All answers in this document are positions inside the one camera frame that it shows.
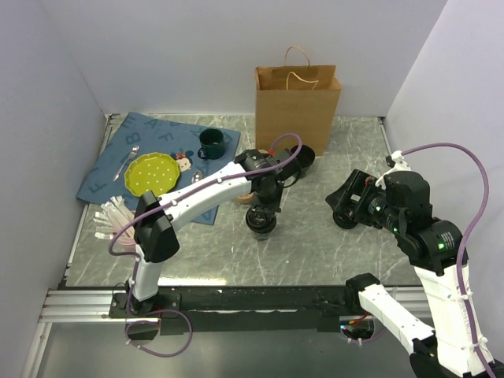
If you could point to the black takeout coffee cup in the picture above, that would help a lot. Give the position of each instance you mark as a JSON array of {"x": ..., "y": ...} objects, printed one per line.
[{"x": 263, "y": 230}]

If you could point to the silver fork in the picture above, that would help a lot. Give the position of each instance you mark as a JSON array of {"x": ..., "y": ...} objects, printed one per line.
[{"x": 132, "y": 154}]

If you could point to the brown paper bag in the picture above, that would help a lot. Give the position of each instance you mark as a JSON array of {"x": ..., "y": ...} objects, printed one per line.
[{"x": 300, "y": 99}]

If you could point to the silver spoon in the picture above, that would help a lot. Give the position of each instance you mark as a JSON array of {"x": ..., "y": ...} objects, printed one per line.
[{"x": 197, "y": 177}]

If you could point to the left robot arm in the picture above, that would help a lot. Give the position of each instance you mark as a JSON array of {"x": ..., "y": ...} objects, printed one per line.
[{"x": 155, "y": 234}]

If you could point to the green dotted plate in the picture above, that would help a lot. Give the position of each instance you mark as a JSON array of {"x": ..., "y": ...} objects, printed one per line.
[{"x": 154, "y": 172}]

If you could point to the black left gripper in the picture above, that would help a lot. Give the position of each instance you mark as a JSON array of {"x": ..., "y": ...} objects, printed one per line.
[{"x": 273, "y": 207}]

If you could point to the black cup stack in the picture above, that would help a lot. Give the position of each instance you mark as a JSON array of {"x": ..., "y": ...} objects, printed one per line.
[{"x": 304, "y": 159}]

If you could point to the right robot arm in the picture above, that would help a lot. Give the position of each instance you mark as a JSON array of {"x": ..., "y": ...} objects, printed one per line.
[{"x": 399, "y": 201}]

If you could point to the dark green mug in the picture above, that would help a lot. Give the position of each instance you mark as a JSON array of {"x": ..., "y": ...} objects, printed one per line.
[{"x": 212, "y": 144}]

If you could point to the black cup lid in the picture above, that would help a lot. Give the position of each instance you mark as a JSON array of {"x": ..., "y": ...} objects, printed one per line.
[{"x": 258, "y": 216}]

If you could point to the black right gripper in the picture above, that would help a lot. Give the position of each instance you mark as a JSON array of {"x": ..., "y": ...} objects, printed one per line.
[{"x": 359, "y": 183}]

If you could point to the aluminium frame rail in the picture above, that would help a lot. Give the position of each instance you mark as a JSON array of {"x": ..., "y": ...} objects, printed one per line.
[{"x": 67, "y": 306}]

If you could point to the pink straw cup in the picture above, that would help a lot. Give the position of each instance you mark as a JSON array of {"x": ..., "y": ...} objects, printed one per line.
[{"x": 127, "y": 241}]

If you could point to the black lid stack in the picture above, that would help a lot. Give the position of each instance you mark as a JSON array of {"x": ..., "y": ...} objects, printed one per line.
[{"x": 344, "y": 221}]

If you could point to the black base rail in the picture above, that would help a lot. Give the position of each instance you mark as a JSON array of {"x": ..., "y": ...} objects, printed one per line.
[{"x": 243, "y": 309}]

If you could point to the blue alphabet placemat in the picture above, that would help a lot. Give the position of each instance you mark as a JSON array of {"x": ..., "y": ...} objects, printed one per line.
[{"x": 151, "y": 135}]

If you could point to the brown pulp cup carrier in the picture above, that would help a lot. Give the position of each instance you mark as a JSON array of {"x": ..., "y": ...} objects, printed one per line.
[{"x": 252, "y": 193}]

